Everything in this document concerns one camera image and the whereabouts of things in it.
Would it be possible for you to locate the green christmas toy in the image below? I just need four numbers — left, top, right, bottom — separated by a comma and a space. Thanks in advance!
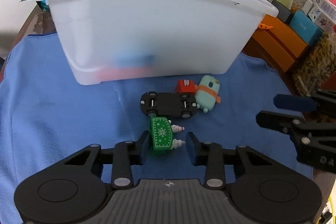
150, 117, 185, 155

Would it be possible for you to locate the black toy car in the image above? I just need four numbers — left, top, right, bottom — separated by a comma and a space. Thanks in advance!
140, 91, 198, 118

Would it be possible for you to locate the red cube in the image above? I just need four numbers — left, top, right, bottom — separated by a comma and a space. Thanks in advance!
175, 80, 196, 94

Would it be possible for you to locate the mint snowman toy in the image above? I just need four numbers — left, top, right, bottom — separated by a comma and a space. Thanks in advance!
195, 75, 221, 113

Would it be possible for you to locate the orange box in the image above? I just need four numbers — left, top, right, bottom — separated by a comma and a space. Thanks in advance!
242, 15, 308, 75

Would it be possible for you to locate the light blue box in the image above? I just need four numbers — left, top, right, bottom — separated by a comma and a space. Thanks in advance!
289, 10, 322, 46

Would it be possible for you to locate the orange dinosaur toy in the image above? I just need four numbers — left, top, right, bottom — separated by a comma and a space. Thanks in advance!
258, 23, 273, 30

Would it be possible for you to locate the blue cloth mat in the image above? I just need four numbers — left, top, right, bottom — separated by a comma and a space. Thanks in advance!
1, 34, 313, 223

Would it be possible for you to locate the black small box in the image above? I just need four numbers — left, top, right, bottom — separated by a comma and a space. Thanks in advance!
271, 0, 294, 25

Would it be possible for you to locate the white plastic bin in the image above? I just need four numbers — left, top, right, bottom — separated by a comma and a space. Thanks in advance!
35, 0, 278, 85

